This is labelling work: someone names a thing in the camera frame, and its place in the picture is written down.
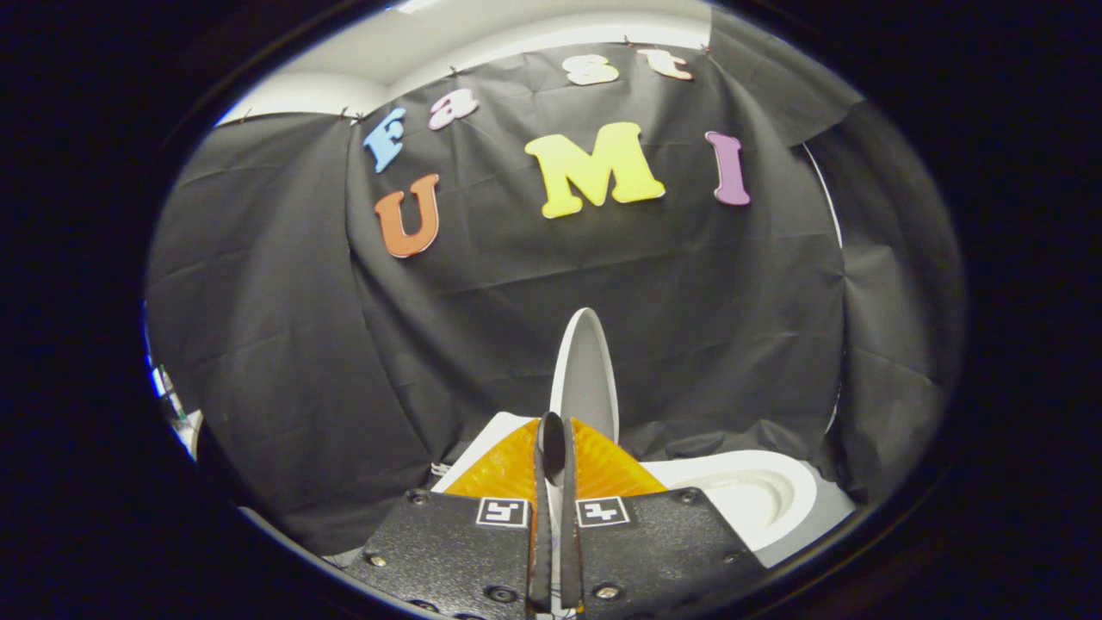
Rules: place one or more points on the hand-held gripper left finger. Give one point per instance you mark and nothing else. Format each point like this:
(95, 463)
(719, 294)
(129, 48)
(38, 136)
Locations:
(456, 551)

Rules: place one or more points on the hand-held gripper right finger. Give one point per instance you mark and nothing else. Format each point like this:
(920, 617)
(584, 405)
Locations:
(654, 547)

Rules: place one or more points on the white toilet lid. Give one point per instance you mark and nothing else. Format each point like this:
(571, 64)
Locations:
(585, 379)

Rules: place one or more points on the white toilet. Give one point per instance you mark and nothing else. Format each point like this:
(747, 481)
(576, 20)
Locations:
(758, 499)

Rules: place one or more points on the black backdrop cloth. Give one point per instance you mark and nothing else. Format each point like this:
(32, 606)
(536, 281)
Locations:
(482, 344)

